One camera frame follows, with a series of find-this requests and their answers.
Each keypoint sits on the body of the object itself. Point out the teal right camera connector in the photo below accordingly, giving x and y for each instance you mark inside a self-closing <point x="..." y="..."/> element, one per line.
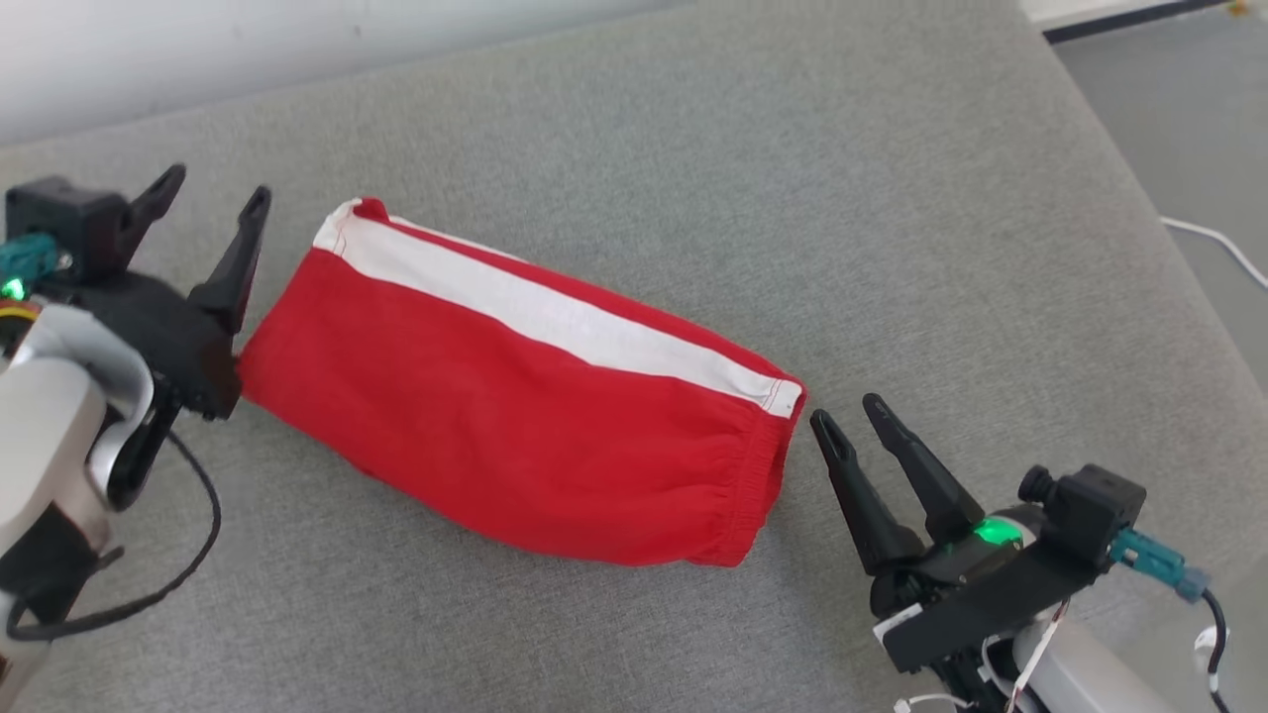
<point x="1154" y="560"/>

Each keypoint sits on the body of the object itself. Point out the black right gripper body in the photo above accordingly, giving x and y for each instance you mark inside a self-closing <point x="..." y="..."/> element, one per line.
<point x="991" y="594"/>

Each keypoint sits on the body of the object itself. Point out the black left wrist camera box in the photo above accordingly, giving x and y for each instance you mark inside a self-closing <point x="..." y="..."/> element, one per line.
<point x="74" y="223"/>

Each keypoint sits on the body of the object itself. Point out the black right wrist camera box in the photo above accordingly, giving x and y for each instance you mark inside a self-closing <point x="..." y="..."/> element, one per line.
<point x="1090" y="510"/>

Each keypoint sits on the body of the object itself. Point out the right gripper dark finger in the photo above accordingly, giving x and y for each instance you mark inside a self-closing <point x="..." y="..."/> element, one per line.
<point x="936" y="495"/>
<point x="872" y="515"/>

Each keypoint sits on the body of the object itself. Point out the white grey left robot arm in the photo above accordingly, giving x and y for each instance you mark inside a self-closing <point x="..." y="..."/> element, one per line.
<point x="45" y="436"/>

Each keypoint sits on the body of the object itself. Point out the teal left camera connector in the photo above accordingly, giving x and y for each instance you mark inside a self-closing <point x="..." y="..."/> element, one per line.
<point x="28" y="259"/>

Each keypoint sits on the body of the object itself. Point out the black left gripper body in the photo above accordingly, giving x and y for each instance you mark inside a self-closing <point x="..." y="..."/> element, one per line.
<point x="178" y="337"/>

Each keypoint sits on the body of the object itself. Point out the teal camera connector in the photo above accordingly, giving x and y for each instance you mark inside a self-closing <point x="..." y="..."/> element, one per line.
<point x="28" y="259"/>
<point x="1154" y="560"/>

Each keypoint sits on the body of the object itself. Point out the red shorts with white stripe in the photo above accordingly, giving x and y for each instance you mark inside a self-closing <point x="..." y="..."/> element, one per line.
<point x="515" y="426"/>

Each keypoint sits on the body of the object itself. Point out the dark baseboard strip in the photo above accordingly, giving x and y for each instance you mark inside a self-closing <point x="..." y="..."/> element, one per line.
<point x="1119" y="22"/>

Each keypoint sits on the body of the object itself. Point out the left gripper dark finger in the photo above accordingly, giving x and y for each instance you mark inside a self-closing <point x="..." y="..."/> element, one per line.
<point x="238" y="272"/>
<point x="149" y="213"/>

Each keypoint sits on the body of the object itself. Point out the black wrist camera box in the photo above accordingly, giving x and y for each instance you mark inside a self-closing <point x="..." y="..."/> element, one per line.
<point x="1090" y="510"/>
<point x="74" y="223"/>

